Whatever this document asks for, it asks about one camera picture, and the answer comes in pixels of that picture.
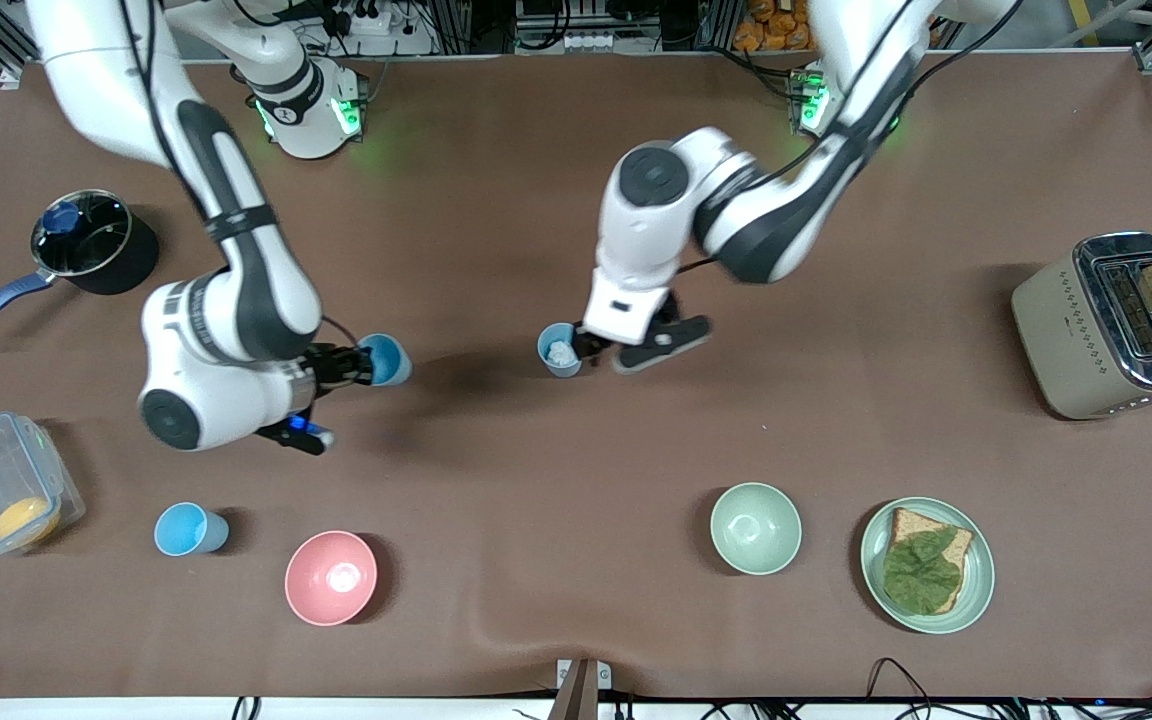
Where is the blue plastic cup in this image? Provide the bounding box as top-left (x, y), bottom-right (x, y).
top-left (358, 333), bottom-right (413, 388)
top-left (153, 501), bottom-right (231, 557)
top-left (537, 321), bottom-right (587, 380)

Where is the pink bowl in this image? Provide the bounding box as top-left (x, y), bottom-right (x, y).
top-left (284, 530), bottom-right (379, 628)

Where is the green bowl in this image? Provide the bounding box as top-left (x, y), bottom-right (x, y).
top-left (709, 482), bottom-right (803, 577)

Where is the orange food piece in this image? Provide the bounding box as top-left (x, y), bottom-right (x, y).
top-left (0, 496), bottom-right (55, 547)

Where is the bag of orange buns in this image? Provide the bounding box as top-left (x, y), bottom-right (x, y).
top-left (732, 0), bottom-right (817, 53)

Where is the green lettuce leaf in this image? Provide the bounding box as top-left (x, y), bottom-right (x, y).
top-left (882, 527), bottom-right (964, 615)

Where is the brown bread slice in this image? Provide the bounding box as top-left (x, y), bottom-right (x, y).
top-left (884, 507), bottom-right (976, 616)

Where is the green plate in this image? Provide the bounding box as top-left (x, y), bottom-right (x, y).
top-left (859, 496), bottom-right (996, 636)

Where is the beige metal toaster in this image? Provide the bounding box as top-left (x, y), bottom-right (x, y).
top-left (1011, 231), bottom-right (1152, 422)

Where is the black pot with blue handle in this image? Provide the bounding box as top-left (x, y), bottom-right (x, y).
top-left (0, 188), bottom-right (161, 345)

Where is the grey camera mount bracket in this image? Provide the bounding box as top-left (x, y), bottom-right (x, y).
top-left (548, 657), bottom-right (613, 720)

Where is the black looped cable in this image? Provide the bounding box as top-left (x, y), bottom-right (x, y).
top-left (866, 657), bottom-right (932, 706)

